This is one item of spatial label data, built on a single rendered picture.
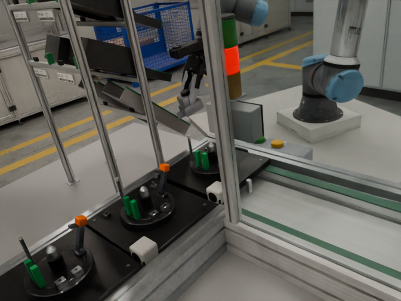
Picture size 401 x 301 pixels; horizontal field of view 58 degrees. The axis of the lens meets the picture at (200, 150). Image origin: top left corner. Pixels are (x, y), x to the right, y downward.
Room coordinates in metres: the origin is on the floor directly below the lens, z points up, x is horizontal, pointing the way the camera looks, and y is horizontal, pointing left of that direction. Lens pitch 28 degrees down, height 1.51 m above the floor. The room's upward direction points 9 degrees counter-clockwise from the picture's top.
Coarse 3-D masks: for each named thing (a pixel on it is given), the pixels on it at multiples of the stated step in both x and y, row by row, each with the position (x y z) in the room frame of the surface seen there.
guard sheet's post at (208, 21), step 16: (208, 0) 0.66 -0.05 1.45; (208, 16) 0.66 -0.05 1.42; (208, 32) 0.66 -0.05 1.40; (208, 48) 0.67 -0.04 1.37; (208, 64) 0.67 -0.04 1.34; (208, 80) 0.67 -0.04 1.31; (224, 96) 0.66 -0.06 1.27; (224, 112) 0.66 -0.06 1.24; (224, 128) 0.66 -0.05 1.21; (224, 144) 0.66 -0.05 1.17; (224, 160) 0.66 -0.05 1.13; (224, 176) 0.67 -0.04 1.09; (224, 192) 0.67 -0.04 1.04
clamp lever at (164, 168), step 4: (160, 164) 0.79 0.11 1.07; (164, 164) 0.79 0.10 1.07; (168, 164) 0.79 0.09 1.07; (160, 168) 0.79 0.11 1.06; (164, 168) 0.78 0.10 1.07; (168, 168) 0.79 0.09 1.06; (156, 172) 0.77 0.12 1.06; (160, 172) 0.77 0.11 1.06; (164, 172) 0.78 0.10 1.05; (164, 176) 0.78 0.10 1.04; (160, 180) 0.78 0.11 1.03; (164, 180) 0.78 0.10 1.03; (160, 184) 0.78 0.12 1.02; (164, 184) 0.78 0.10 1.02; (160, 188) 0.78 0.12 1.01; (164, 188) 0.78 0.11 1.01; (160, 192) 0.77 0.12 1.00; (164, 192) 0.77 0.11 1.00
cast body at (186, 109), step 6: (186, 90) 1.05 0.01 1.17; (180, 96) 1.05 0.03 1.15; (186, 96) 1.03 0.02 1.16; (180, 102) 1.04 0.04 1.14; (186, 102) 1.03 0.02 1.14; (198, 102) 1.04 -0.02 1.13; (180, 108) 1.05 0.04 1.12; (186, 108) 1.02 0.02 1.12; (192, 108) 1.03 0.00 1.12; (198, 108) 1.04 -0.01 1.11; (180, 114) 1.03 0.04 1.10; (186, 114) 1.02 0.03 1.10
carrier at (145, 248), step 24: (120, 192) 0.76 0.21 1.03; (144, 192) 0.73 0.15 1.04; (168, 192) 0.82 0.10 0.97; (96, 216) 0.76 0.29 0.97; (120, 216) 0.74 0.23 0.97; (144, 216) 0.70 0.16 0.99; (168, 216) 0.69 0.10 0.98; (192, 216) 0.70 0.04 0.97; (120, 240) 0.65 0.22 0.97; (144, 240) 0.62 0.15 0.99; (168, 240) 0.63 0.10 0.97; (144, 264) 0.57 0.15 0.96
